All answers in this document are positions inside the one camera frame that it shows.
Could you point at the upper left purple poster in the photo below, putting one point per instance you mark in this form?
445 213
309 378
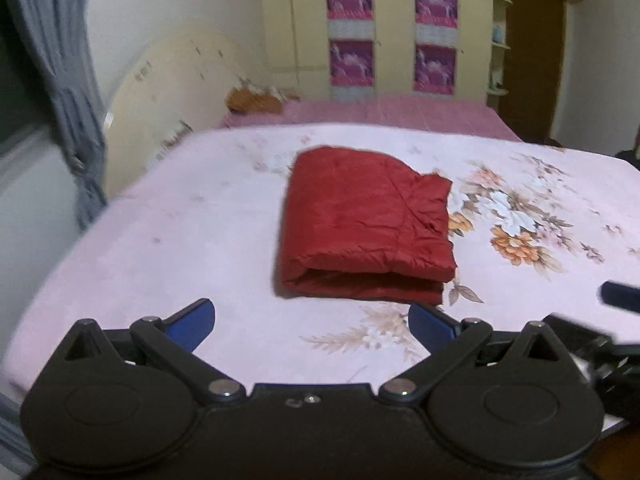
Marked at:
350 19

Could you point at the grey blue curtain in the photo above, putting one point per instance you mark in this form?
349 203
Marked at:
56 36

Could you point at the red puffer jacket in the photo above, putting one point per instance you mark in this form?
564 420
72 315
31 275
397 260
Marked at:
364 225

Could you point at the lower right purple poster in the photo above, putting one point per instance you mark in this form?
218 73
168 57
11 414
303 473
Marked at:
434 70

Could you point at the pink checked bed sheet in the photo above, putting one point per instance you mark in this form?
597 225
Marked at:
409 112

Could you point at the brown wooden door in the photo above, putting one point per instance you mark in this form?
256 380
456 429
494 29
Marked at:
532 70

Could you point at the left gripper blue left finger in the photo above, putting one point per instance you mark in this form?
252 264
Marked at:
187 328

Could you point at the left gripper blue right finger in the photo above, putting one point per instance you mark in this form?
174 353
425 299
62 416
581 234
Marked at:
439 333

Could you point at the cream wooden headboard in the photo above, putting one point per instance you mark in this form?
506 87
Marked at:
178 86

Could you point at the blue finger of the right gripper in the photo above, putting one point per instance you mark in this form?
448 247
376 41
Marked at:
620 296

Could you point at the upper right purple poster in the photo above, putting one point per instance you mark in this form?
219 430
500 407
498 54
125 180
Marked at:
436 22

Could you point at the cream yellow wardrobe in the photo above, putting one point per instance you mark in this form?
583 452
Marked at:
297 42

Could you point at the purple poster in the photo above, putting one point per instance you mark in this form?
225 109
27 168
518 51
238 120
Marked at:
352 70
436 22
434 70
350 19

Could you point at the lower left purple poster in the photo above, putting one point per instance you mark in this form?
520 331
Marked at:
352 70

